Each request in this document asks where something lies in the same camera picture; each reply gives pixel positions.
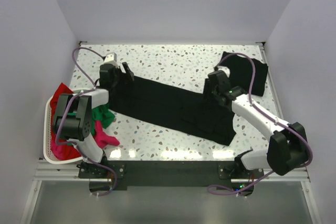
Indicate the green t shirt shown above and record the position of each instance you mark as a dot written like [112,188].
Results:
[103,114]

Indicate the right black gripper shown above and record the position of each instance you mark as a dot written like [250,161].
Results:
[207,88]

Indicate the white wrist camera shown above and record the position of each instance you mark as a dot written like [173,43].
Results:
[225,70]
[111,59]

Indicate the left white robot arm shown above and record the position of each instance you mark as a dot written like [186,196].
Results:
[72,121]

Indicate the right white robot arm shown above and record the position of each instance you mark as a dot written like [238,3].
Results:
[287,143]

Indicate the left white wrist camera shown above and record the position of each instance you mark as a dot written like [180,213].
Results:
[111,59]

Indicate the red t shirt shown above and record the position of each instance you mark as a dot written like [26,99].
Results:
[61,93]

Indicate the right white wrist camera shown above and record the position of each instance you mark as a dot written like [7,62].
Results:
[225,70]

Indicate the white laundry basket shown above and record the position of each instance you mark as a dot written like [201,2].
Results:
[48,155]

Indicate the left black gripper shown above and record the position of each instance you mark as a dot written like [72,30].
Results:
[129,74]

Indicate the pink t shirt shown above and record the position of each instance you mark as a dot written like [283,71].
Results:
[101,138]

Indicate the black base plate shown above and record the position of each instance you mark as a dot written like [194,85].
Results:
[164,174]

